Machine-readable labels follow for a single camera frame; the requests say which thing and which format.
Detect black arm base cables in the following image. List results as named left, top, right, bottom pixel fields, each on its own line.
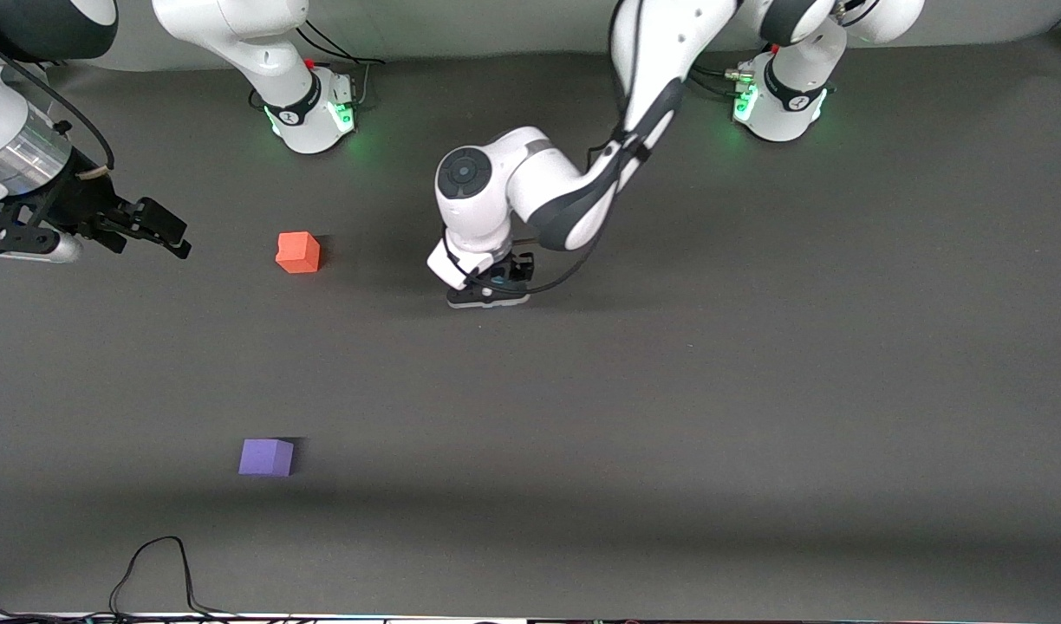
left=295, top=17, right=387, bottom=112
left=688, top=52, right=787, bottom=98

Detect black right arm base cables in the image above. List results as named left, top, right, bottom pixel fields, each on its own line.
left=295, top=17, right=387, bottom=112

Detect purple foam block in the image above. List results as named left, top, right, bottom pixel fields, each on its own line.
left=238, top=439, right=295, bottom=478

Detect orange foam block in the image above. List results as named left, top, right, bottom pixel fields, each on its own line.
left=276, top=231, right=322, bottom=275

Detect dark grey table mat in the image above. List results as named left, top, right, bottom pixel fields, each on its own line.
left=0, top=30, right=1061, bottom=621

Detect black left arm base cables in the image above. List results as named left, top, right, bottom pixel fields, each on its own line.
left=688, top=52, right=787, bottom=98

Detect thin black looped cable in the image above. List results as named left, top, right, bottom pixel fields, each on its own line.
left=108, top=536, right=241, bottom=621

